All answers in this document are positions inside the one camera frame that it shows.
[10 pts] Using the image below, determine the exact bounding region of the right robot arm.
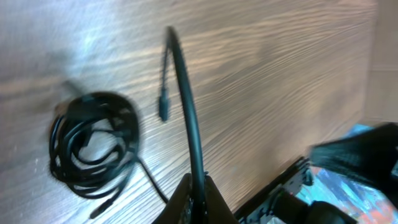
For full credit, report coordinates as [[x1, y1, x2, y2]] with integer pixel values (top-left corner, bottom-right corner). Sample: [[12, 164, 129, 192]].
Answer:
[[309, 123, 397, 207]]

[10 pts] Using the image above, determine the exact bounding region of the black USB cable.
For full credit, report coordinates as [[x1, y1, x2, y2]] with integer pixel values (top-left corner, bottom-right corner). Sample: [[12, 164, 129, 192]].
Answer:
[[158, 26, 206, 224]]

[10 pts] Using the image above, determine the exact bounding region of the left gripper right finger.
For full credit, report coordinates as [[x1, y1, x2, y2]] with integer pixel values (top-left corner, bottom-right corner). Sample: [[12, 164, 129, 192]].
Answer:
[[205, 175, 239, 224]]

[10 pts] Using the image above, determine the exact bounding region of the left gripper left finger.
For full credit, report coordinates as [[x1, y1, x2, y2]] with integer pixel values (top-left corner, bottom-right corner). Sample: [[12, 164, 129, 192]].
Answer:
[[152, 173, 192, 224]]

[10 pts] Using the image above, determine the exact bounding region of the thin black barrel-plug cable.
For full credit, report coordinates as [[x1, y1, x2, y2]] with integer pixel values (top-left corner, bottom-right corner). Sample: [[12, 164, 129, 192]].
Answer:
[[47, 91, 170, 220]]

